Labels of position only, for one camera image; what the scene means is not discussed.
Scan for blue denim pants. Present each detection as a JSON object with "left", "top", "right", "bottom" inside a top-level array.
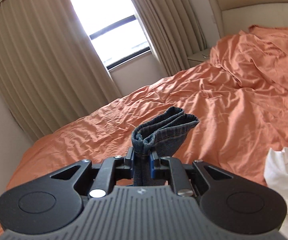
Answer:
[{"left": 132, "top": 106, "right": 199, "bottom": 186}]

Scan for orange bed sheet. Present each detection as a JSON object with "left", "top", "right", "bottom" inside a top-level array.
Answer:
[{"left": 0, "top": 24, "right": 288, "bottom": 240}]

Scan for beige curtain left of window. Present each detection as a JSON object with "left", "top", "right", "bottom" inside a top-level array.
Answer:
[{"left": 0, "top": 0, "right": 121, "bottom": 141}]

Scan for beige curtain of window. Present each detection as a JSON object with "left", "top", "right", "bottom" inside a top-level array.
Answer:
[
  {"left": 132, "top": 0, "right": 207, "bottom": 76},
  {"left": 0, "top": 0, "right": 121, "bottom": 141}
]

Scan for white nightstand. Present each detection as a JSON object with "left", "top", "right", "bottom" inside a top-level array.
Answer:
[{"left": 188, "top": 48, "right": 211, "bottom": 67}]

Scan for beige padded headboard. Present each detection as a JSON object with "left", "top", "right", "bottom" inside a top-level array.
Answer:
[{"left": 209, "top": 0, "right": 288, "bottom": 37}]

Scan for beige curtain right of window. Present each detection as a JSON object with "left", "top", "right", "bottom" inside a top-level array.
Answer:
[{"left": 132, "top": 0, "right": 207, "bottom": 76}]

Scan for window with dark frame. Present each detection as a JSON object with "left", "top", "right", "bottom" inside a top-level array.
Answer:
[{"left": 70, "top": 0, "right": 150, "bottom": 69}]

